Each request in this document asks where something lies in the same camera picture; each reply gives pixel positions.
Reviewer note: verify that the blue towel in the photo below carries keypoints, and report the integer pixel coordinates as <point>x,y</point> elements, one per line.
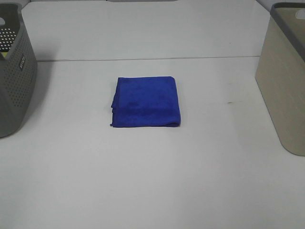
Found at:
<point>146,102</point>

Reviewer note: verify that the beige plastic basket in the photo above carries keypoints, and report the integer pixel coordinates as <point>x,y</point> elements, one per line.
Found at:
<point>280,74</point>

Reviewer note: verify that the grey perforated plastic basket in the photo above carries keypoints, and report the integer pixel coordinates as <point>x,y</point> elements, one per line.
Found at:
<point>18,72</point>

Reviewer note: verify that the yellow item inside grey basket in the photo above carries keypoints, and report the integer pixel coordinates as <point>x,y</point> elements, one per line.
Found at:
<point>3,55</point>

